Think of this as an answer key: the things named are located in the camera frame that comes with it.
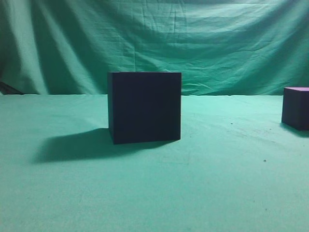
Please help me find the purple block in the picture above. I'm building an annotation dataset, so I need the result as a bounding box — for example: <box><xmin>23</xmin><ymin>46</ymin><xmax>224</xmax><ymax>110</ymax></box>
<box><xmin>281</xmin><ymin>87</ymin><xmax>309</xmax><ymax>131</ymax></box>

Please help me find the green backdrop cloth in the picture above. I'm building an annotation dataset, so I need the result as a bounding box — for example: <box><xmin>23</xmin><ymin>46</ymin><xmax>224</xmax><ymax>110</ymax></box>
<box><xmin>0</xmin><ymin>0</ymin><xmax>309</xmax><ymax>95</ymax></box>

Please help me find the dark cube block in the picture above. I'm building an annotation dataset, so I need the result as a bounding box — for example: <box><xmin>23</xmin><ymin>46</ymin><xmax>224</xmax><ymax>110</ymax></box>
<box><xmin>107</xmin><ymin>72</ymin><xmax>182</xmax><ymax>144</ymax></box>

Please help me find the green table cloth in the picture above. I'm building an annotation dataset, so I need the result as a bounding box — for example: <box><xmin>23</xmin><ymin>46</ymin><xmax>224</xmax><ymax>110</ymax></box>
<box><xmin>0</xmin><ymin>95</ymin><xmax>309</xmax><ymax>232</ymax></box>

